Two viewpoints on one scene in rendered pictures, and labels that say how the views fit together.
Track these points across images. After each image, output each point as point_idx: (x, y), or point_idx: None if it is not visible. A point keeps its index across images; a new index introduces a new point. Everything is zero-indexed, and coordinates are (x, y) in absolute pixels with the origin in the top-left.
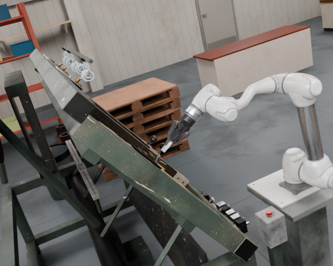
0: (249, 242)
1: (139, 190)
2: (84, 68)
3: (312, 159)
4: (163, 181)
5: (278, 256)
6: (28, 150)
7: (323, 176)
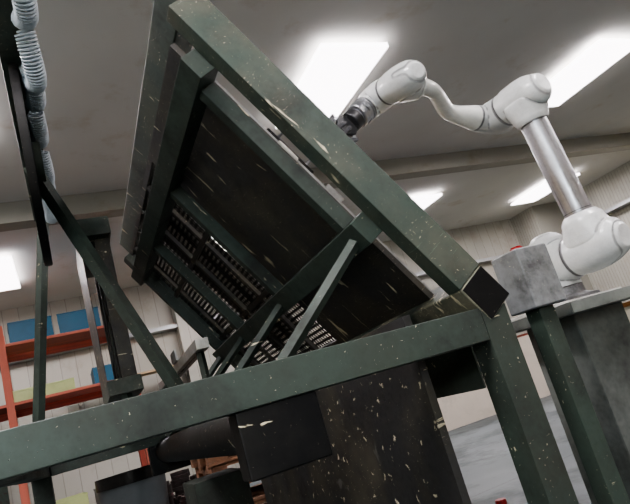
0: (489, 276)
1: (275, 162)
2: None
3: (573, 209)
4: (312, 113)
5: (558, 339)
6: (95, 252)
7: (602, 226)
